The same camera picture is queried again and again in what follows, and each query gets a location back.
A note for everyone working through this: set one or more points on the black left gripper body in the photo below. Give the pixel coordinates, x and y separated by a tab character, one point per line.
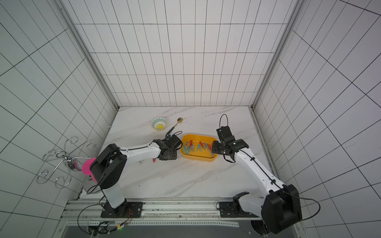
172	156

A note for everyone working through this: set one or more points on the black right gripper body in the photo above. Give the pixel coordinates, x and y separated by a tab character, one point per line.
219	147

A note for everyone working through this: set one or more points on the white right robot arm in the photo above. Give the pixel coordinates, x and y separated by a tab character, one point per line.
279	205

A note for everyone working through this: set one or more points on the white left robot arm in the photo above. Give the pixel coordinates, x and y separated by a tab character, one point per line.
107	168

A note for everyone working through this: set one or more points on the yellow plastic storage box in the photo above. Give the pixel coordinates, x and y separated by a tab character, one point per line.
198	153

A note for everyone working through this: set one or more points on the blue yellow patterned bowl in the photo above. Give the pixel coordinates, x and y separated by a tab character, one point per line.
159	123

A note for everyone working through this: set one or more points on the pink cup on rack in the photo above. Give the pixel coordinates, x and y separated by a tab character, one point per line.
86	168

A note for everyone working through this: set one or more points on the gold spoon green handle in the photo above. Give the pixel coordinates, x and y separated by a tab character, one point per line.
179	120

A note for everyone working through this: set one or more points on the metal wire cup rack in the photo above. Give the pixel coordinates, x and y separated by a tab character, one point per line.
66	158

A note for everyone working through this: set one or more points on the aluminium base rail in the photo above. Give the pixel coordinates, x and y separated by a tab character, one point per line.
214	211

